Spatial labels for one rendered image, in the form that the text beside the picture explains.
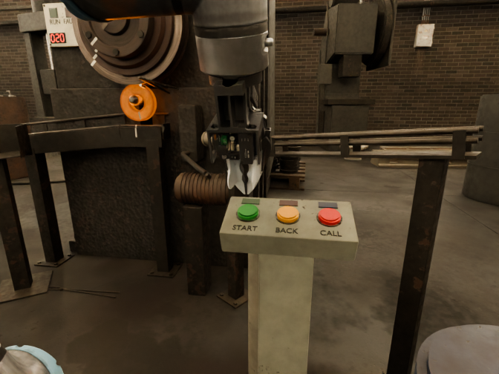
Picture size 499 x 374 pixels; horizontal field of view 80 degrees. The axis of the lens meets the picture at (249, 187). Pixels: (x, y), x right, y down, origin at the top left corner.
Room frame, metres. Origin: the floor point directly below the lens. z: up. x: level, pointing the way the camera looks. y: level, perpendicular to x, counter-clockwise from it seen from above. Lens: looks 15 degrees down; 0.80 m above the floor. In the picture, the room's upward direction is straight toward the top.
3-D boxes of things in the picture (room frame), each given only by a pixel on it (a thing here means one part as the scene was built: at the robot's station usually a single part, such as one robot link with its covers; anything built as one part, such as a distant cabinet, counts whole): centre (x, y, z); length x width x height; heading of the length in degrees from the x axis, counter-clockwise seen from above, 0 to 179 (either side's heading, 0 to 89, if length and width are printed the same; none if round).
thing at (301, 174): (3.26, -0.01, 0.22); 1.20 x 0.81 x 0.44; 79
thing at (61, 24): (1.51, 0.81, 1.15); 0.26 x 0.02 x 0.18; 81
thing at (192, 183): (1.17, 0.18, 0.27); 0.22 x 0.13 x 0.53; 81
